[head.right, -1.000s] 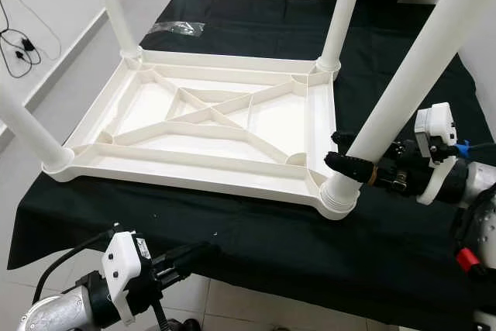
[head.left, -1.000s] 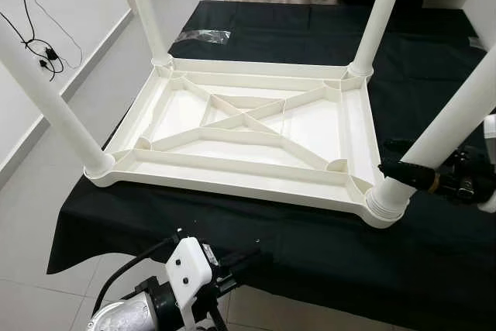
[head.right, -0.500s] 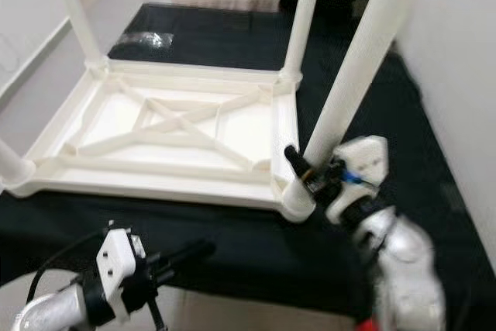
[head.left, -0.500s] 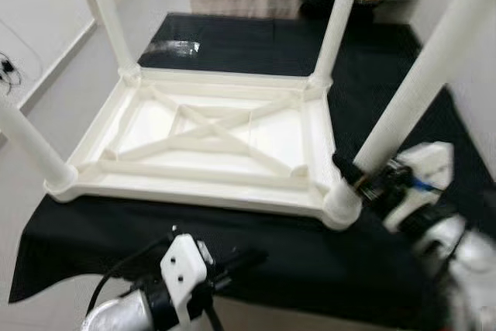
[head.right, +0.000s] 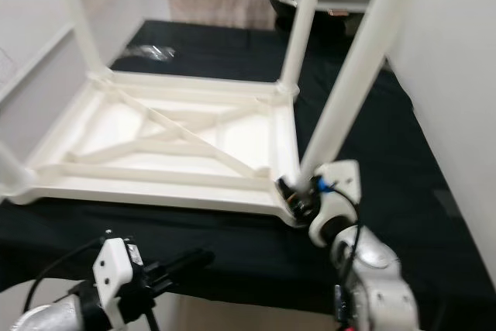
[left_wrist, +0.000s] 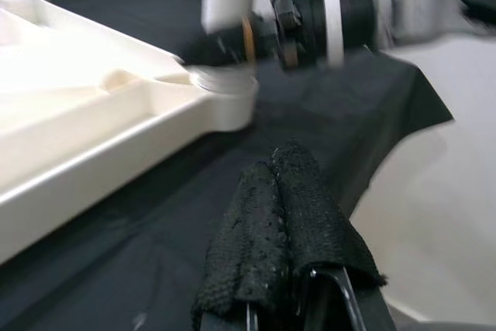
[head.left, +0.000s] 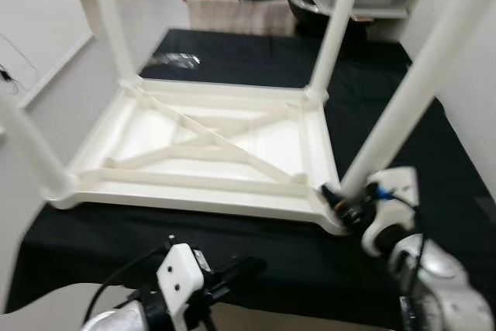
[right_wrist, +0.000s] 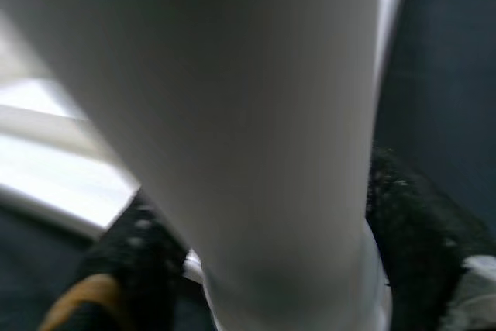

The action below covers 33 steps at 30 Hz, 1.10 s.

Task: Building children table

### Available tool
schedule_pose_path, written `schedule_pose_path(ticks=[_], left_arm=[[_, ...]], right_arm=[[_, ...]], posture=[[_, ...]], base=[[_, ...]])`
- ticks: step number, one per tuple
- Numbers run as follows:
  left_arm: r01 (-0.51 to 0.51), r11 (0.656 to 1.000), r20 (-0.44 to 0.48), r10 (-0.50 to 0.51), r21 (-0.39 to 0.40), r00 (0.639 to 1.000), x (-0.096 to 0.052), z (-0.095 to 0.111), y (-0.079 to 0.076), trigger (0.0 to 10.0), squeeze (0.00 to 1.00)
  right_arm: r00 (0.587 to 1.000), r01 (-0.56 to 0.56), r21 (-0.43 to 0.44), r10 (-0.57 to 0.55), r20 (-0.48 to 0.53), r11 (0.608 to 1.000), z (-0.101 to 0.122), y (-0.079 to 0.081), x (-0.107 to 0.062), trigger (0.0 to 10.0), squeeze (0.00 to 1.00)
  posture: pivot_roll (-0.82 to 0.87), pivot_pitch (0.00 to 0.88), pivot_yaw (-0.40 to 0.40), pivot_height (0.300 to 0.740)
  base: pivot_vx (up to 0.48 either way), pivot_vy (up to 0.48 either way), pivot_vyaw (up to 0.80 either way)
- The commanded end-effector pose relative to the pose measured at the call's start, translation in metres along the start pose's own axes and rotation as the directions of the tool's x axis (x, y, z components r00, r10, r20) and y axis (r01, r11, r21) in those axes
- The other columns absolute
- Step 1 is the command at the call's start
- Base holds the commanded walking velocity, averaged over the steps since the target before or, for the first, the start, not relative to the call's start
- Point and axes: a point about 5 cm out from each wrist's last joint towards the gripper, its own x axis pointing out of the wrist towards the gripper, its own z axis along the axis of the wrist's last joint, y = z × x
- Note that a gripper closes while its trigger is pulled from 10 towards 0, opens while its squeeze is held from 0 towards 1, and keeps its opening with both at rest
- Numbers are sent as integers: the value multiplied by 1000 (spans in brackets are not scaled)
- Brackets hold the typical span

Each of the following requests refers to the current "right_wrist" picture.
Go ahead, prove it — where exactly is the white plastic table top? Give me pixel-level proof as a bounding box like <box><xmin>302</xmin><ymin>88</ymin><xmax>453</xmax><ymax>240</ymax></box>
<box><xmin>0</xmin><ymin>0</ymin><xmax>406</xmax><ymax>241</ymax></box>

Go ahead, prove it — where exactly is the white plastic table leg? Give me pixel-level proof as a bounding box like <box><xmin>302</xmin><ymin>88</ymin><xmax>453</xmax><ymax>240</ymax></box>
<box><xmin>0</xmin><ymin>0</ymin><xmax>393</xmax><ymax>331</ymax></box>

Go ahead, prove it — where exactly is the yellow rubber band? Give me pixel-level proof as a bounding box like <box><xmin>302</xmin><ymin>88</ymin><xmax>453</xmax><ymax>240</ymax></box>
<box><xmin>38</xmin><ymin>273</ymin><xmax>127</xmax><ymax>331</ymax></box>

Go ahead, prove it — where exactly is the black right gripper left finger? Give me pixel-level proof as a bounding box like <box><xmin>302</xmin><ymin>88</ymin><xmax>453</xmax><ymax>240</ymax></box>
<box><xmin>75</xmin><ymin>190</ymin><xmax>191</xmax><ymax>331</ymax></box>

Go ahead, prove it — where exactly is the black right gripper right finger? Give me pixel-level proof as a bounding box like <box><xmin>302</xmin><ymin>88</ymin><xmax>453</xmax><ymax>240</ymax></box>
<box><xmin>365</xmin><ymin>147</ymin><xmax>494</xmax><ymax>331</ymax></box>

